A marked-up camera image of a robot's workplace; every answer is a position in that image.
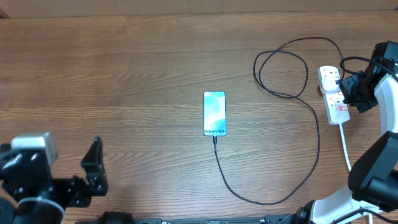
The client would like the white power strip cord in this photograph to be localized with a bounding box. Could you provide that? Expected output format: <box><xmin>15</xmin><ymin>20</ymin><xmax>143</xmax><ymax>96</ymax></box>
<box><xmin>338</xmin><ymin>123</ymin><xmax>374</xmax><ymax>224</ymax></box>

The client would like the black charger cable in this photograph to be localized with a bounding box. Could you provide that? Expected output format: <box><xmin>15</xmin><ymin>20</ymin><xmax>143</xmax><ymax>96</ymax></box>
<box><xmin>212</xmin><ymin>37</ymin><xmax>346</xmax><ymax>206</ymax></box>

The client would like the white charger adapter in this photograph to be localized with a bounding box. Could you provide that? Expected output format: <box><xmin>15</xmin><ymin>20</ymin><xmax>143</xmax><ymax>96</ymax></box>
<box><xmin>320</xmin><ymin>75</ymin><xmax>340</xmax><ymax>94</ymax></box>

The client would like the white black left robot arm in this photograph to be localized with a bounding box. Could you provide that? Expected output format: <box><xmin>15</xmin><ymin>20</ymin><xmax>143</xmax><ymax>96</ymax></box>
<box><xmin>1</xmin><ymin>133</ymin><xmax>109</xmax><ymax>223</ymax></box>

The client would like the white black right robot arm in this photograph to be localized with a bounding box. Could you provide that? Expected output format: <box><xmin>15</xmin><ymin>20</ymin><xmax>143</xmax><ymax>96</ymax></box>
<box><xmin>284</xmin><ymin>40</ymin><xmax>397</xmax><ymax>223</ymax></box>

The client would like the Samsung Galaxy smartphone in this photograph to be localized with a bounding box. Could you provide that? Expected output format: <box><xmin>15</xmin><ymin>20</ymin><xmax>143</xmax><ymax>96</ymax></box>
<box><xmin>203</xmin><ymin>91</ymin><xmax>227</xmax><ymax>136</ymax></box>

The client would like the white power strip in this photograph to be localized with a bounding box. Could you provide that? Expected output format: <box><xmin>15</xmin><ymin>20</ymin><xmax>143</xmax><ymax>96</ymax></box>
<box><xmin>317</xmin><ymin>65</ymin><xmax>351</xmax><ymax>126</ymax></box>

